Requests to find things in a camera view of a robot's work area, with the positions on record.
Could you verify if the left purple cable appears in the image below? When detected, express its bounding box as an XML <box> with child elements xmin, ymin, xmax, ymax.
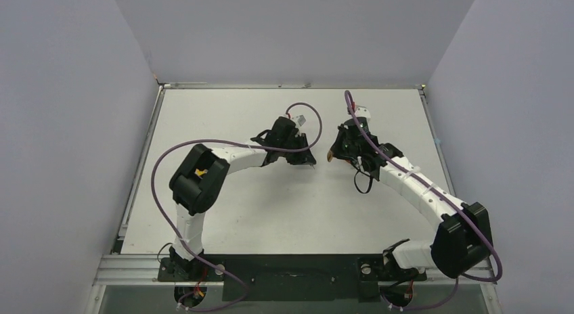
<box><xmin>150</xmin><ymin>102</ymin><xmax>324</xmax><ymax>313</ymax></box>

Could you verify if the purple cable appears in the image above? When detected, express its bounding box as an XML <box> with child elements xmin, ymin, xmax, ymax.
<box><xmin>150</xmin><ymin>102</ymin><xmax>324</xmax><ymax>313</ymax></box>
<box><xmin>344</xmin><ymin>89</ymin><xmax>504</xmax><ymax>312</ymax></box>

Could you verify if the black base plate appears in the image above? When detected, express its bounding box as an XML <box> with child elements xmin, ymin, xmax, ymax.
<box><xmin>157</xmin><ymin>254</ymin><xmax>427</xmax><ymax>302</ymax></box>

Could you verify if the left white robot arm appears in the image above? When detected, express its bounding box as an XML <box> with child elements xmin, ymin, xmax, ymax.
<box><xmin>158</xmin><ymin>113</ymin><xmax>317</xmax><ymax>283</ymax></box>

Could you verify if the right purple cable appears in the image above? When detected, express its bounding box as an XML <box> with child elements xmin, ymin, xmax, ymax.
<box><xmin>344</xmin><ymin>89</ymin><xmax>504</xmax><ymax>312</ymax></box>

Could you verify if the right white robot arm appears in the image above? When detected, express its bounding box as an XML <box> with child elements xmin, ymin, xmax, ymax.
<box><xmin>328</xmin><ymin>117</ymin><xmax>493</xmax><ymax>278</ymax></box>

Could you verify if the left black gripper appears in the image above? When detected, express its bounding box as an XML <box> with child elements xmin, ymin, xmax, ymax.
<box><xmin>279</xmin><ymin>133</ymin><xmax>315</xmax><ymax>165</ymax></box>

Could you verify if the yellow padlock with keys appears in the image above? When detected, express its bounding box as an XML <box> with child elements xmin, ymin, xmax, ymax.
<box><xmin>194</xmin><ymin>169</ymin><xmax>208</xmax><ymax>177</ymax></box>

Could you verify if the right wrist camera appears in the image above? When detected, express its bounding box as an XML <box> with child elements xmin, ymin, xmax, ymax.
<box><xmin>354</xmin><ymin>106</ymin><xmax>371</xmax><ymax>122</ymax></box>

